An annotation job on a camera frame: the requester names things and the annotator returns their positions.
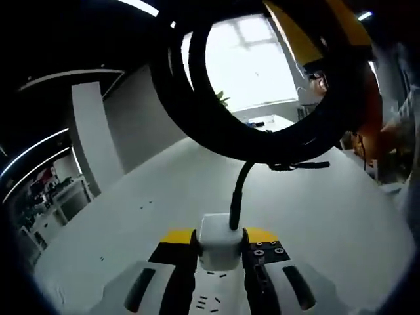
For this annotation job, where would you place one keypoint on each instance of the white desk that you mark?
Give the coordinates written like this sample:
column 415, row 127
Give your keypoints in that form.
column 311, row 203

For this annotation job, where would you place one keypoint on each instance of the person's light grey shirt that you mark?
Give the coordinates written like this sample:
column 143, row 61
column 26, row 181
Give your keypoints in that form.
column 402, row 82

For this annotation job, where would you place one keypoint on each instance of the white office workstation desks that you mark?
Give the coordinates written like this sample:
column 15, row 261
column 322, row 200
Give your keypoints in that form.
column 65, row 200

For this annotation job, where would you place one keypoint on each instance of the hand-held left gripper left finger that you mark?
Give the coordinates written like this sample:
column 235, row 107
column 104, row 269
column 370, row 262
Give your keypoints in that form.
column 144, row 285

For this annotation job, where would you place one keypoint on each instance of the white charger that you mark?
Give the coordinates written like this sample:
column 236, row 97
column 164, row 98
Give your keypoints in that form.
column 216, row 243

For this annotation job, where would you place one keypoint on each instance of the green potted plant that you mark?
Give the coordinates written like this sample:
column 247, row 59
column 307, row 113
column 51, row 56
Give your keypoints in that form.
column 223, row 98

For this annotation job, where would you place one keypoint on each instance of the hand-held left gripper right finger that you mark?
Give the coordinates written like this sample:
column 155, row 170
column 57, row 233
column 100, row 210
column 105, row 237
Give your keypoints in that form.
column 295, row 288

